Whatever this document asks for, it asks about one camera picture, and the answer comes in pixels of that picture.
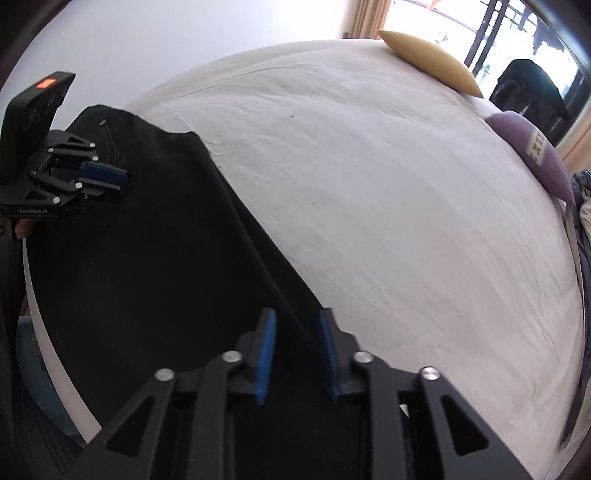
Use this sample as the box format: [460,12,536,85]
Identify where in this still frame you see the black denim pants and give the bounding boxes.
[22,104,408,480]

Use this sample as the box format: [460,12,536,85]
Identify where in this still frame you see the person left hand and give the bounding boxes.
[15,219,32,240]

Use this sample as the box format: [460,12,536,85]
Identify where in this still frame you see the beige grey folded duvet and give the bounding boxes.
[560,169,590,443]

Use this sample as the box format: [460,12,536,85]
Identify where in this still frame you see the white bed sheet mattress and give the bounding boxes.
[26,40,586,479]

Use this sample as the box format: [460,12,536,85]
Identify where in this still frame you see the purple pillow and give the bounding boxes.
[485,111,575,205]

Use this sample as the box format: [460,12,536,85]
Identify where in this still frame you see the beige left curtain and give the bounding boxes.
[342,0,392,39]

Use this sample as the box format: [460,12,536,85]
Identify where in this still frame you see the beige curtain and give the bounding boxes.
[556,116,591,174]
[342,0,392,39]

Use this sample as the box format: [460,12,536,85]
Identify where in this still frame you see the beige right curtain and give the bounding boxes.
[556,116,591,174]

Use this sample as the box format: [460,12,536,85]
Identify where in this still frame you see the yellow pillow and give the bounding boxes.
[378,30,483,98]

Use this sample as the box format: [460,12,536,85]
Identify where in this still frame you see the black clothes on chair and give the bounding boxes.
[489,59,570,146]

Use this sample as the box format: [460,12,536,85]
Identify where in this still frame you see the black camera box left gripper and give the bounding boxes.
[1,71,76,159]

